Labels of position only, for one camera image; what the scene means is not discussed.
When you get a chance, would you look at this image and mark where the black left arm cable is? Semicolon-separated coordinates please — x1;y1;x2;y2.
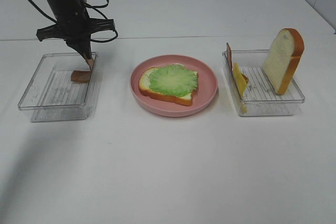
10;0;119;43

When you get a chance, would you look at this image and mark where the yellow cheese slice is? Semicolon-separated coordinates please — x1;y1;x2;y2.
232;62;249;115

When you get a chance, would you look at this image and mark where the clear left plastic container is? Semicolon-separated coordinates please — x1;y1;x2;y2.
18;53;101;122

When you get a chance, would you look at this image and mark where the pink bacon strip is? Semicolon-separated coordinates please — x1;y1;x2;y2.
226;43;249;83

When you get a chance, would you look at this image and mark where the clear plastic container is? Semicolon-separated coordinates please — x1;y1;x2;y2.
18;53;101;122
223;49;305;116

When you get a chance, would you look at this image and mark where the white bread slice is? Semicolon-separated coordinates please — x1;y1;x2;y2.
139;67;198;106
262;28;304;95

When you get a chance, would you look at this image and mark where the clear right plastic container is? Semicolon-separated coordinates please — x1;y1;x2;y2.
223;49;305;116

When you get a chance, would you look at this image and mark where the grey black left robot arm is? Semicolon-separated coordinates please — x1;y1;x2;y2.
28;0;118;68

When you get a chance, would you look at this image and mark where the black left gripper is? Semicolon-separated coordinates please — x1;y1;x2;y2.
36;0;115;63

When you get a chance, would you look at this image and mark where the pink round plate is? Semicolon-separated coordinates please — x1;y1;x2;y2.
130;55;218;117

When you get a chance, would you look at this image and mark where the green lettuce leaf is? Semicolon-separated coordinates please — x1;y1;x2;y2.
149;64;198;97

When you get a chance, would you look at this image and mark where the brown bacon strip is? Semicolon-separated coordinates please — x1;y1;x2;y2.
70;56;95;83

